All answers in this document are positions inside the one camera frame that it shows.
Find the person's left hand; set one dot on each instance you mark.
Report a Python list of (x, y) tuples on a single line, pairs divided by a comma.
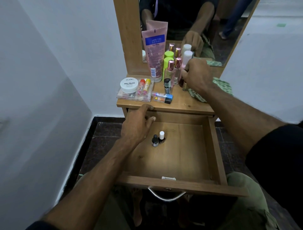
[(136, 128)]

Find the person's right hand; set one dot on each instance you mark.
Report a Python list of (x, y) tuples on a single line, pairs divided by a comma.
[(198, 75)]

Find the gold polish bottle patterned cap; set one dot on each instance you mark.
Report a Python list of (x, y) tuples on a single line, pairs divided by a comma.
[(185, 87)]

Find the maroon polish bottle black cap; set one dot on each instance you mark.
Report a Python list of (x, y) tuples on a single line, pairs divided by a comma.
[(181, 83)]

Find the slim clear perfume bottle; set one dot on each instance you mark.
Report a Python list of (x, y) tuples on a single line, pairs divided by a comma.
[(177, 71)]

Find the pink spray bottle white cap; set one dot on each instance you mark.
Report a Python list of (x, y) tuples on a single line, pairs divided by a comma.
[(187, 56)]

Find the blue-white bottle black cap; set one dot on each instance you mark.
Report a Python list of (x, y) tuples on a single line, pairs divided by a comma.
[(155, 142)]

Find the green striped cloth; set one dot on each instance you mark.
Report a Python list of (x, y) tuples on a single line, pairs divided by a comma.
[(223, 85)]

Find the white-capped dark polish bottle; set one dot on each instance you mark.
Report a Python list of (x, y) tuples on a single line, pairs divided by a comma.
[(161, 137)]

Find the pink perfume bottle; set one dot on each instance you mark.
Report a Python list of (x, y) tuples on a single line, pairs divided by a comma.
[(170, 74)]

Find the clear plastic compartment box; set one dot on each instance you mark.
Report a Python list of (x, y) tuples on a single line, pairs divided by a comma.
[(125, 98)]

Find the silver polish bottle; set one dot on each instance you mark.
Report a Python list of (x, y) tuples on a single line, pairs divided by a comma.
[(167, 86)]

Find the lime green bottle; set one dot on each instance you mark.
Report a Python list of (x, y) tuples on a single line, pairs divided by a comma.
[(165, 64)]

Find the black-capped clear tube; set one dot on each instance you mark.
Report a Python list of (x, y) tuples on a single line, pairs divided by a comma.
[(162, 100)]

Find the red-capped lip balm tube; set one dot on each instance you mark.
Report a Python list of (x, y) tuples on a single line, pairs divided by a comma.
[(140, 87)]

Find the blue-capped lip balm tube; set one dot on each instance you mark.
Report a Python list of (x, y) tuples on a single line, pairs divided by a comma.
[(163, 95)]

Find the yellow-capped lip balm tube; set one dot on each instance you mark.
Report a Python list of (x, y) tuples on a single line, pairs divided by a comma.
[(146, 87)]

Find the white nail polish remover jar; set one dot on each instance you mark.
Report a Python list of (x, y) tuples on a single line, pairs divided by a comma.
[(129, 85)]

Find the pink cosmetic lotion tube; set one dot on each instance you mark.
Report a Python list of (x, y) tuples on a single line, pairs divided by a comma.
[(153, 56)]

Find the wooden drawer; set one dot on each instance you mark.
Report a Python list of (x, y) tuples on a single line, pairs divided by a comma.
[(184, 154)]

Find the person's left forearm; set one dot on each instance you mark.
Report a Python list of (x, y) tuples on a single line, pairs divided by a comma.
[(90, 187)]

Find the person's right forearm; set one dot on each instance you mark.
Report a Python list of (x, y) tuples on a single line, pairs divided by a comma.
[(243, 118)]

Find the person's left foot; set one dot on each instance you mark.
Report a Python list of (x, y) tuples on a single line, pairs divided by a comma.
[(137, 208)]

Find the person's black right sleeve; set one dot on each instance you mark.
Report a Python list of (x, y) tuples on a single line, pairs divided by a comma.
[(279, 170)]

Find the person's black sleeve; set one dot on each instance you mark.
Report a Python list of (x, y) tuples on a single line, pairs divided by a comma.
[(279, 170), (42, 226)]

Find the person's black left sleeve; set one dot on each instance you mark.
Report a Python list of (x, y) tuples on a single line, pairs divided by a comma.
[(42, 226)]

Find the person's olive green trousers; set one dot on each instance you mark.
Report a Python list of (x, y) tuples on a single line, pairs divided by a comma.
[(251, 206)]

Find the wooden dressing table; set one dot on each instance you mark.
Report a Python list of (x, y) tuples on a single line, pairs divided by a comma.
[(184, 102)]

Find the dressing table mirror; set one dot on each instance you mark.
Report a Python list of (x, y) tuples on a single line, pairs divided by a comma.
[(232, 42)]

